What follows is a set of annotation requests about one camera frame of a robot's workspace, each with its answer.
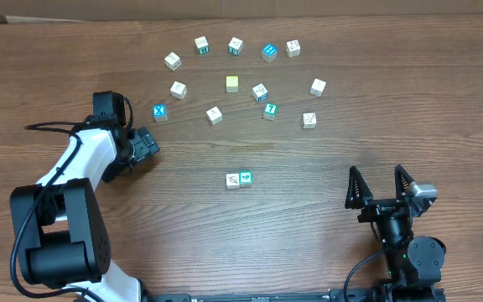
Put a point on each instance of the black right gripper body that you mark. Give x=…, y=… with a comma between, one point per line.
x=378, y=208

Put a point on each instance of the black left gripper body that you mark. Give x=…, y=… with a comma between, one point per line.
x=142, y=143

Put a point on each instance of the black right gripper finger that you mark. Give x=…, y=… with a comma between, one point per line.
x=404, y=183
x=358, y=194

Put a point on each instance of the leaf drawing wooden block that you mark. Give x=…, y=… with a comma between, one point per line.
x=232, y=181

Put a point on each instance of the green 4 wooden block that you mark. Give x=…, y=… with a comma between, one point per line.
x=245, y=178

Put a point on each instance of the green 7 wooden block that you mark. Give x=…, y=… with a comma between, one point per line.
x=270, y=111

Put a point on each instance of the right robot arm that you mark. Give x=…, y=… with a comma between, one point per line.
x=414, y=263

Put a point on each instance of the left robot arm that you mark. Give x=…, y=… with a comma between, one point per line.
x=61, y=243

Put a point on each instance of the blue X wooden block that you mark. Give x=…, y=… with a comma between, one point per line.
x=160, y=112

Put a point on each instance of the wooden block left middle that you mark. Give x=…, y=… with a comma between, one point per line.
x=178, y=90

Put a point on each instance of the wooden block red drawing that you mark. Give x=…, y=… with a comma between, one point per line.
x=214, y=115

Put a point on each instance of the wooden block lower right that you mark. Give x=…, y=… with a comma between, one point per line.
x=309, y=120

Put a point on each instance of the plain wooden block far left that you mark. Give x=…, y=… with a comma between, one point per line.
x=172, y=61

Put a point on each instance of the yellow top wooden block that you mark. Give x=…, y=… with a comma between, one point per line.
x=232, y=84

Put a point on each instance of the wooden block far right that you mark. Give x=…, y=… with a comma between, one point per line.
x=317, y=87

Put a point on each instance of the wooden block blue side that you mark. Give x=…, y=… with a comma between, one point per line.
x=260, y=92

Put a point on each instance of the wooden block teal letter side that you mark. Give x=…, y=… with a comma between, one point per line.
x=235, y=46

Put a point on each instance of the blue top wooden block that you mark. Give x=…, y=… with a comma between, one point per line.
x=269, y=53

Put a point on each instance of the wooden block drawing top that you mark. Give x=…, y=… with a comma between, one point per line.
x=293, y=48

